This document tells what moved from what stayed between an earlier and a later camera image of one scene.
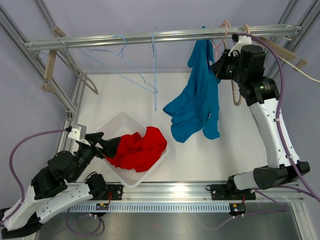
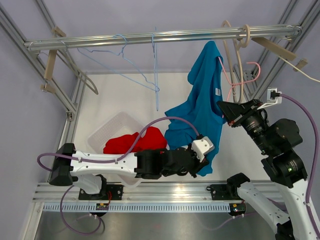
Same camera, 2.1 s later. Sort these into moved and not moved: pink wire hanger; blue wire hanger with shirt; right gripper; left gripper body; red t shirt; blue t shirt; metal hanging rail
Moved: pink wire hanger; left gripper body; right gripper; blue t shirt
Not moved: metal hanging rail; blue wire hanger with shirt; red t shirt
